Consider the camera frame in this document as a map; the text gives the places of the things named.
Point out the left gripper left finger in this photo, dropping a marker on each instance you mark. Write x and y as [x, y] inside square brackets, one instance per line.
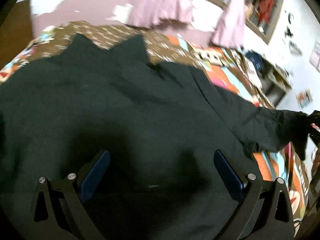
[57, 210]

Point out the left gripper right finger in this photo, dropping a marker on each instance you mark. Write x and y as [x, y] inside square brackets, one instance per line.
[264, 210]

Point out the dark green large garment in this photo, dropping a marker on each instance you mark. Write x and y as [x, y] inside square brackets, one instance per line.
[161, 124]

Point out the cluttered side shelf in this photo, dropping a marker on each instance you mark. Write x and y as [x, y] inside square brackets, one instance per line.
[275, 82]

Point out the navy blue cap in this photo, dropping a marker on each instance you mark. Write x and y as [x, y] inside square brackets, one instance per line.
[256, 59]

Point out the colourful cartoon monkey bedspread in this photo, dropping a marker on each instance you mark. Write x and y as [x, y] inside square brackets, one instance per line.
[223, 69]

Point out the pink curtain right panel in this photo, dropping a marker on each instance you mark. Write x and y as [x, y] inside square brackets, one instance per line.
[229, 32]

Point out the pink curtain panel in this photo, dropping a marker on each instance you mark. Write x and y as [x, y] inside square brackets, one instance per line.
[152, 13]
[229, 32]

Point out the wooden headboard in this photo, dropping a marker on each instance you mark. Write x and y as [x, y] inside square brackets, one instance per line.
[16, 31]

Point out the pink curtain left panel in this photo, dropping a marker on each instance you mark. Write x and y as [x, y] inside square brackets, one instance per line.
[152, 13]

